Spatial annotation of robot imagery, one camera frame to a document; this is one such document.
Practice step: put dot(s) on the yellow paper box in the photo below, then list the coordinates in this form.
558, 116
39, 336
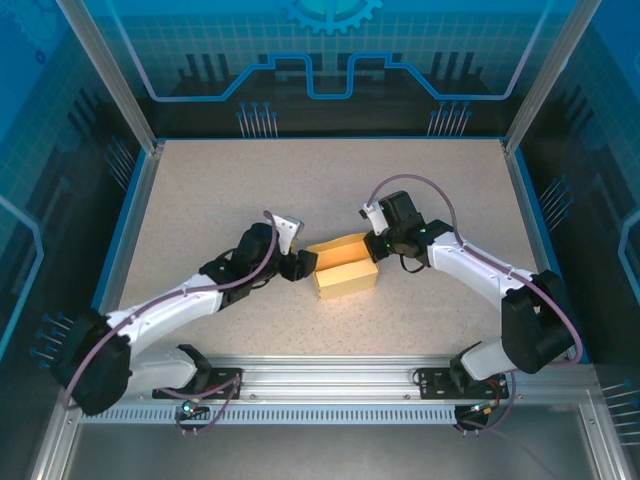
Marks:
345, 280

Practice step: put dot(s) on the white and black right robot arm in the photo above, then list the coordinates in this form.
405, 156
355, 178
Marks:
475, 265

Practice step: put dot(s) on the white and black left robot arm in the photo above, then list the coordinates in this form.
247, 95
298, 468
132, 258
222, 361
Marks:
165, 310

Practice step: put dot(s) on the small connector with green light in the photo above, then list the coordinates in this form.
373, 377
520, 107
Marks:
482, 410
189, 407

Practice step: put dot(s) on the grey metal front panel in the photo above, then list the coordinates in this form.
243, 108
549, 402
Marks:
320, 450

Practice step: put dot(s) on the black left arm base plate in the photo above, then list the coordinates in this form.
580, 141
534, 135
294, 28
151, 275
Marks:
215, 372

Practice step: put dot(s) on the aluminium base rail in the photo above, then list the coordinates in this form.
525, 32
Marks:
325, 375

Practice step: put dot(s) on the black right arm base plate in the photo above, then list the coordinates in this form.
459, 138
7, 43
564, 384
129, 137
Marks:
432, 382

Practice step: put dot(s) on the aluminium frame post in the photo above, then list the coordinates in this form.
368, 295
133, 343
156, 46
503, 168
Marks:
555, 65
106, 65

